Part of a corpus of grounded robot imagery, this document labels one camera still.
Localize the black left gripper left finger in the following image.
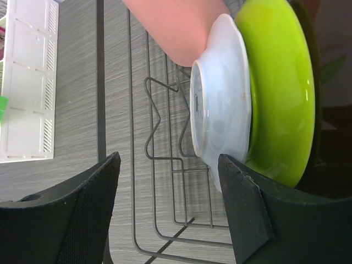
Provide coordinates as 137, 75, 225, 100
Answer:
1, 152, 120, 263

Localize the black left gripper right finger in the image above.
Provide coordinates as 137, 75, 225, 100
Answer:
218, 155, 351, 263

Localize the red floral plate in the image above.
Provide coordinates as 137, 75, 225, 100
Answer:
289, 1, 322, 179

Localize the white scalloped plate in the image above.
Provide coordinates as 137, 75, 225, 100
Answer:
189, 14, 252, 191

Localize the lime green plate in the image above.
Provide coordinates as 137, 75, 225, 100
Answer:
234, 1, 316, 187

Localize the pink plastic cup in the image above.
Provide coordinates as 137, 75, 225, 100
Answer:
123, 0, 230, 67

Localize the green plastic file folder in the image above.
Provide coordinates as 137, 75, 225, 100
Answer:
0, 95, 8, 124

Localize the white file organizer basket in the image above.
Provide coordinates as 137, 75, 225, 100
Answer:
1, 1, 59, 163

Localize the wire dish rack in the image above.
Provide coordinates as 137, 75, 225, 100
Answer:
126, 13, 235, 263

